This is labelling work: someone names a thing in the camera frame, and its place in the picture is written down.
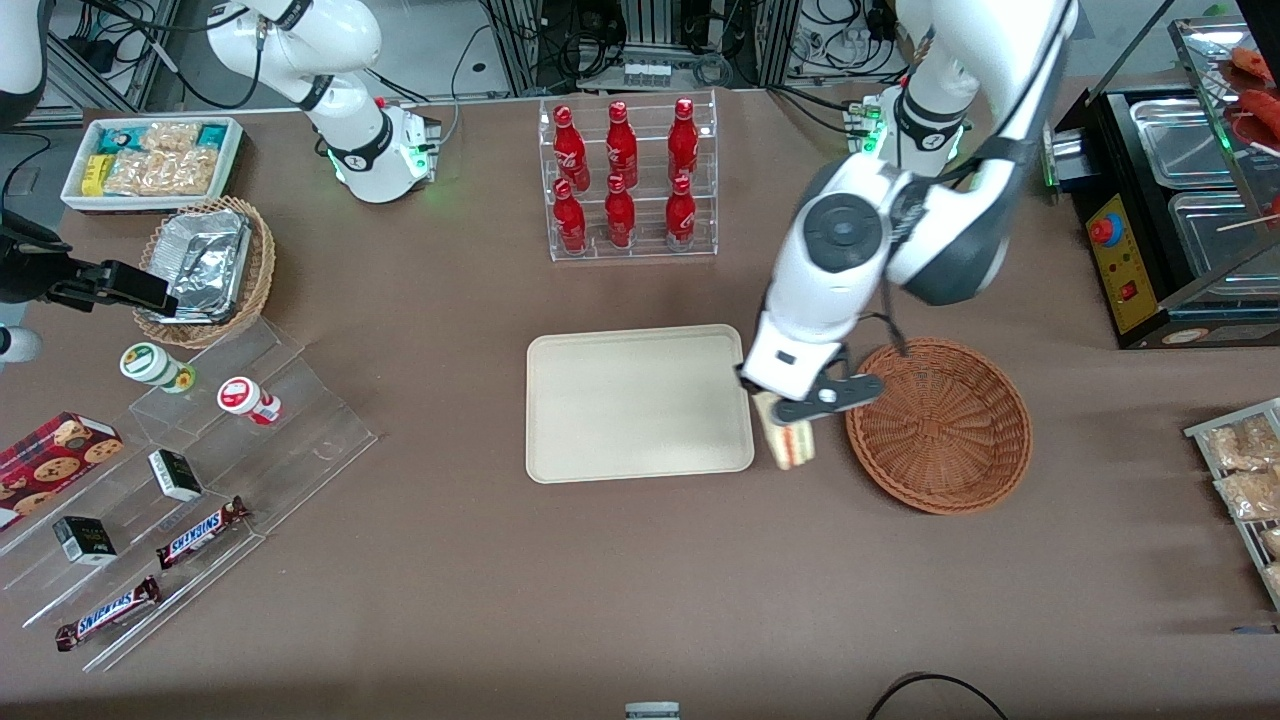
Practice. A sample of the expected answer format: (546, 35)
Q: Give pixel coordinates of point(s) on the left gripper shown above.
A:
(748, 385)

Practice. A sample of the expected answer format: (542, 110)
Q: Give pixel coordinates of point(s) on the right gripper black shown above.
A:
(28, 268)

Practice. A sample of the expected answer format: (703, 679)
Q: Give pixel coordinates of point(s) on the triangle sandwich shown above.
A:
(792, 448)

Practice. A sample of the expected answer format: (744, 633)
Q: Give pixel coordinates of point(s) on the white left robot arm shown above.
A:
(990, 80)

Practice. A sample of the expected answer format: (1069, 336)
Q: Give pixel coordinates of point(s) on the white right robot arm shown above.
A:
(350, 40)

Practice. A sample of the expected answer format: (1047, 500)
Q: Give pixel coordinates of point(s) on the light wicker basket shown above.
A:
(262, 270)

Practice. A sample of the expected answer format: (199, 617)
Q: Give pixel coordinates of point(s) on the brown round wicker basket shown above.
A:
(940, 430)

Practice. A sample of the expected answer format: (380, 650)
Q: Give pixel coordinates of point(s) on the beige plastic serving tray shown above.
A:
(640, 405)

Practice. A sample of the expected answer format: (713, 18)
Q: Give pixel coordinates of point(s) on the metal snack display tray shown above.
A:
(1200, 432)

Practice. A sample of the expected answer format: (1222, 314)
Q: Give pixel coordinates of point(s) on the green sunflower yogurt cup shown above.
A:
(145, 362)

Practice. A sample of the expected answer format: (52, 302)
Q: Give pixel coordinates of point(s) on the stack of foil trays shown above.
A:
(205, 265)

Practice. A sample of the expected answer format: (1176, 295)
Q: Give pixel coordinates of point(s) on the yellow snack packet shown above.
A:
(95, 174)

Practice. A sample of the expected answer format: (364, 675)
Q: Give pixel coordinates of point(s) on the large clear peanut snack packet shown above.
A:
(160, 172)

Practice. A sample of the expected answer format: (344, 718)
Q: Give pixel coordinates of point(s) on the teal snack packet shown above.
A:
(212, 135)
(122, 140)

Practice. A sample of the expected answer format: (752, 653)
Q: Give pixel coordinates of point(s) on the small clear peanut snack packet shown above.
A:
(170, 135)

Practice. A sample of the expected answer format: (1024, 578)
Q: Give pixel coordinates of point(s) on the red strawberry yogurt cup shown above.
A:
(242, 397)

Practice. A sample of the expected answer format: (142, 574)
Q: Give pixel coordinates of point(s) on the white plastic bin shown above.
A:
(235, 135)

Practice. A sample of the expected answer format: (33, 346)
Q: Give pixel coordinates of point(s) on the red tartan cookie box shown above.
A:
(55, 465)

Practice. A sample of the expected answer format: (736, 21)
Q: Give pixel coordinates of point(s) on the small black snack box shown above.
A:
(176, 475)
(85, 540)

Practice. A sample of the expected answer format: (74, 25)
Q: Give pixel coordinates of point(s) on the clear acrylic bottle rack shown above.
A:
(650, 250)

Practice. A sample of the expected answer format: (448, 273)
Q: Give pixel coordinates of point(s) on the red cola bottle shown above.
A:
(620, 218)
(681, 218)
(683, 140)
(571, 145)
(621, 145)
(570, 222)

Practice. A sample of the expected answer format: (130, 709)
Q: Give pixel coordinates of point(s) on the clear acrylic stepped display stand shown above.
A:
(300, 440)

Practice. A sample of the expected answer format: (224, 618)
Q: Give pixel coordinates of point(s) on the Snickers chocolate bar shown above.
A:
(107, 613)
(203, 532)

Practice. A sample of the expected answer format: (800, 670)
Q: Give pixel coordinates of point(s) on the black hot dog roller machine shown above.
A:
(1125, 260)

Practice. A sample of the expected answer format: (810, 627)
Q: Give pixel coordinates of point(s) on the small grey device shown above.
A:
(652, 712)

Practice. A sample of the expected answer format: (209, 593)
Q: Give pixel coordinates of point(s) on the stainless steel pan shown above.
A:
(1180, 140)
(1215, 245)

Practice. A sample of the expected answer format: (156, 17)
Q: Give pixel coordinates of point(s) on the clear bagged pastry packet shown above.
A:
(1240, 445)
(1250, 495)

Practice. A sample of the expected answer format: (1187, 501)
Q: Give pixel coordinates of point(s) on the wooden skewer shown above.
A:
(1245, 224)

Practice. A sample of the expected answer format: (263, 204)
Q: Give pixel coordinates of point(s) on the red sausage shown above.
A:
(1262, 105)
(1255, 62)

